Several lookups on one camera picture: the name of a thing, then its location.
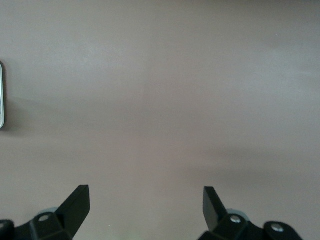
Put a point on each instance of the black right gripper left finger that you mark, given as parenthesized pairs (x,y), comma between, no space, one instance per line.
(72,212)

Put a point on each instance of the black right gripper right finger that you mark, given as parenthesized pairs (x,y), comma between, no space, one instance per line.
(212,212)

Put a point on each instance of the beige rabbit print tray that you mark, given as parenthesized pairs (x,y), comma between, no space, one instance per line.
(1,100)

